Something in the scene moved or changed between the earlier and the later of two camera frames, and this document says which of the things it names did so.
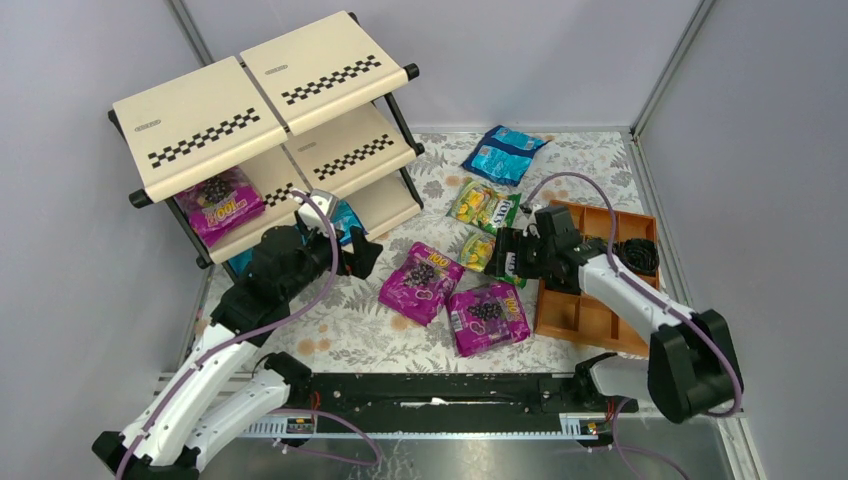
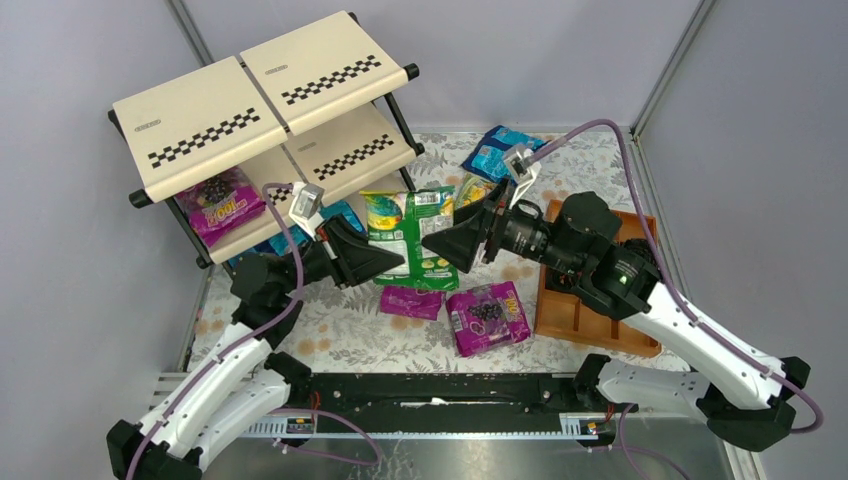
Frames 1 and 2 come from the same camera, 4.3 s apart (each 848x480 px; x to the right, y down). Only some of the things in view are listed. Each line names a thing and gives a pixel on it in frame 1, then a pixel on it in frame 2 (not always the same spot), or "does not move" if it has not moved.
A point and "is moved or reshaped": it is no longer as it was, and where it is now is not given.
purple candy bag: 486,317 does not move
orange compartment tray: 584,317 does not move
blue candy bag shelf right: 344,221 does not move
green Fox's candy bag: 476,253 is moved or reshaped
